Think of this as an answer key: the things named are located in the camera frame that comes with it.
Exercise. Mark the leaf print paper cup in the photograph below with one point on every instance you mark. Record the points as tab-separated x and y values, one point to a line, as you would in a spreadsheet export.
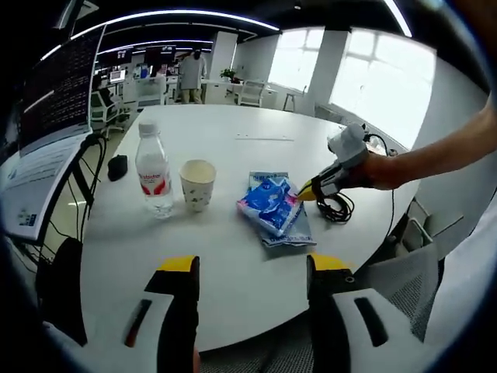
196	190

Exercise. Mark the person's left hand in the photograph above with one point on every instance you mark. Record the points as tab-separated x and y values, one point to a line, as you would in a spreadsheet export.
197	361

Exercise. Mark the blue plastic packet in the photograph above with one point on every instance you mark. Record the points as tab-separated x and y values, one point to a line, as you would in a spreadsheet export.
268	206

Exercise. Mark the person's right hand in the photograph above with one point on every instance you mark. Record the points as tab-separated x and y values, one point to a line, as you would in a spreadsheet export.
374	173

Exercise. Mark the person's white shirt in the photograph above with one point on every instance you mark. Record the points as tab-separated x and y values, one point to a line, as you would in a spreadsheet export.
466	291

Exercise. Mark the white blue printed bag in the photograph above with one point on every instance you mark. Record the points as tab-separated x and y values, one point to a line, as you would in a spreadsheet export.
295	237

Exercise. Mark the white mesh office chair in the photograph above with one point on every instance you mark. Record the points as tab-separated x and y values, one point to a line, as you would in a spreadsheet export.
252	92

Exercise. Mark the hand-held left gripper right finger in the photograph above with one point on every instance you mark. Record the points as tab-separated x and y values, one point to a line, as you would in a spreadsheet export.
330	311

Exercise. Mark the white table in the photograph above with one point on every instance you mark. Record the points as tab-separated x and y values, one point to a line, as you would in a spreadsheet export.
233	128

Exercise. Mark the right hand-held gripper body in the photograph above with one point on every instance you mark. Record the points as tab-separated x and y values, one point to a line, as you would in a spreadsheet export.
349	147

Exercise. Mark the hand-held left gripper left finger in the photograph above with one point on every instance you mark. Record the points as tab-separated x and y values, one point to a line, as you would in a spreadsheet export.
174	311

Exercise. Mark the black office chair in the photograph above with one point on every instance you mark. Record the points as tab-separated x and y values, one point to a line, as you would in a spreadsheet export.
62	287

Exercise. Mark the black computer mouse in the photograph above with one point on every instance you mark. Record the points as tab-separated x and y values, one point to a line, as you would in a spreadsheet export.
117	167

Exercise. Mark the grey mesh office chair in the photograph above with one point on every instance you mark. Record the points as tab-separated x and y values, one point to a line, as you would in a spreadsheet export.
404	287

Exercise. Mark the green potted plant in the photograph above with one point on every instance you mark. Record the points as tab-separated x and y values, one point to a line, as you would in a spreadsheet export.
228	74

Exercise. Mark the clear plastic water bottle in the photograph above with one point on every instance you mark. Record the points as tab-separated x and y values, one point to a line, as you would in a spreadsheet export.
153	163

